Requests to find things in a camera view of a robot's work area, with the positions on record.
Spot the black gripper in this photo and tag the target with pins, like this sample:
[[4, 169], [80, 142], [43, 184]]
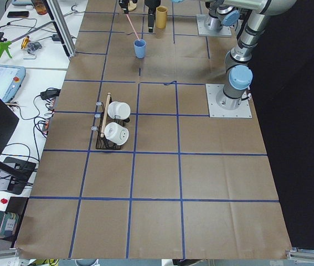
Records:
[[123, 4], [150, 5]]

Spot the pink chopstick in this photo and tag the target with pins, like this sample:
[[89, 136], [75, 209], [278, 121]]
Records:
[[132, 26]]

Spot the light blue plastic cup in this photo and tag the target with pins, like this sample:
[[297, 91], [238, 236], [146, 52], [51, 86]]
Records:
[[140, 48]]

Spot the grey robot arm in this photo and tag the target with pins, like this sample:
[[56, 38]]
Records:
[[239, 76], [228, 15]]

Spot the bamboo chopstick holder cup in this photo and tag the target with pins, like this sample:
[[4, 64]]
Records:
[[161, 17]]

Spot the round wooden stand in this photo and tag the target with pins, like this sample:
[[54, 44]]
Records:
[[131, 6]]

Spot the white mug upper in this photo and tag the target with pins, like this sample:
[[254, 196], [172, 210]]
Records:
[[119, 110]]

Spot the black power adapter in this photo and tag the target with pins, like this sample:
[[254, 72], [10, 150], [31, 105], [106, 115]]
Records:
[[50, 93]]

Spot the black smartphone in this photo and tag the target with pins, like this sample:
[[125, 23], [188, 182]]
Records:
[[18, 14]]

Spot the white smiley mug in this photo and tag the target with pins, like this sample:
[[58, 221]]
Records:
[[116, 133]]

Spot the green glue gun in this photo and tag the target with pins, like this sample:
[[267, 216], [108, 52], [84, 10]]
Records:
[[4, 47]]

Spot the blue teach pendant tablet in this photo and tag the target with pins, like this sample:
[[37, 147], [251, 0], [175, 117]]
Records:
[[11, 78]]

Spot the brown paper table cover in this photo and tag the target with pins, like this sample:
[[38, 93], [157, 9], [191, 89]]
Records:
[[184, 185]]

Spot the aluminium frame post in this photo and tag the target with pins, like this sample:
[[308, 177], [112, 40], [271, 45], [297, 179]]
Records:
[[61, 27]]

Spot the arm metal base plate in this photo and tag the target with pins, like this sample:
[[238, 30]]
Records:
[[211, 27], [228, 110]]

